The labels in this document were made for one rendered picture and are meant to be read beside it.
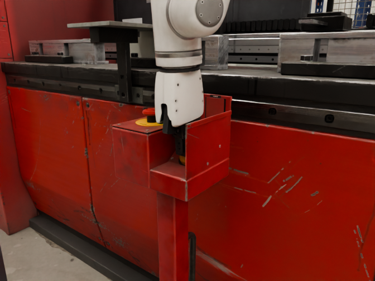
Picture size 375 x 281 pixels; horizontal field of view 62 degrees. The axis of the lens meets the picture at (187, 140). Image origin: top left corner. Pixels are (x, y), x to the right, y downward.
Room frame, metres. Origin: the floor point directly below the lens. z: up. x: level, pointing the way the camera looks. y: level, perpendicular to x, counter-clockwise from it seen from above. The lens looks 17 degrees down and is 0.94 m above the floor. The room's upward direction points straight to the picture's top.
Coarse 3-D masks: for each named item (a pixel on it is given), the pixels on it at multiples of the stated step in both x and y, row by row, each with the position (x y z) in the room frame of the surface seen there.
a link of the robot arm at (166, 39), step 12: (156, 0) 0.54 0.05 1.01; (168, 0) 0.52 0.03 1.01; (156, 12) 0.55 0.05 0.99; (168, 12) 0.51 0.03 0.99; (156, 24) 0.55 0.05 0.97; (168, 24) 0.52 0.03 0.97; (156, 36) 0.55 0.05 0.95; (168, 36) 0.54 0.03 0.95; (180, 36) 0.53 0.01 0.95; (156, 48) 0.56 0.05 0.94; (168, 48) 0.54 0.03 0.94; (180, 48) 0.54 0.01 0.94; (192, 48) 0.55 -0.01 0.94
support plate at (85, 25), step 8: (72, 24) 0.90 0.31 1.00; (80, 24) 0.88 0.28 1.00; (88, 24) 0.86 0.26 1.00; (96, 24) 0.84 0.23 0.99; (104, 24) 0.82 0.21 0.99; (112, 24) 0.82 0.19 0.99; (120, 24) 0.84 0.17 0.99; (128, 24) 0.86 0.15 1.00; (136, 24) 0.88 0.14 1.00; (144, 24) 0.91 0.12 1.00
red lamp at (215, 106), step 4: (208, 100) 0.67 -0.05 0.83; (212, 100) 0.67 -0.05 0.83; (216, 100) 0.66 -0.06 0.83; (220, 100) 0.65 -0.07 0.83; (208, 104) 0.67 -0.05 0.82; (212, 104) 0.67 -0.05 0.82; (216, 104) 0.66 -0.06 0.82; (220, 104) 0.65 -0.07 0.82; (208, 108) 0.67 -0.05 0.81; (212, 108) 0.67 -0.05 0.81; (216, 108) 0.66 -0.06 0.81; (220, 108) 0.65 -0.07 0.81; (208, 112) 0.67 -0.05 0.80; (212, 112) 0.66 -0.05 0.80; (216, 112) 0.66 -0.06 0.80; (220, 112) 0.65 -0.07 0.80; (208, 116) 0.67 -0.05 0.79
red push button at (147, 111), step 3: (147, 108) 0.67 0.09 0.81; (150, 108) 0.67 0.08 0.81; (153, 108) 0.67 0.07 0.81; (144, 111) 0.65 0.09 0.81; (147, 111) 0.65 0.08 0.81; (150, 111) 0.64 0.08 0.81; (153, 111) 0.65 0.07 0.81; (144, 114) 0.65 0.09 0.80; (147, 114) 0.64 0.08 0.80; (150, 114) 0.64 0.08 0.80; (153, 114) 0.64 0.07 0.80; (147, 117) 0.65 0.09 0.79; (150, 117) 0.65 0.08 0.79; (153, 117) 0.65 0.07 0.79; (147, 120) 0.65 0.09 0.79; (150, 120) 0.65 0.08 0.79; (153, 120) 0.65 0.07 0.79
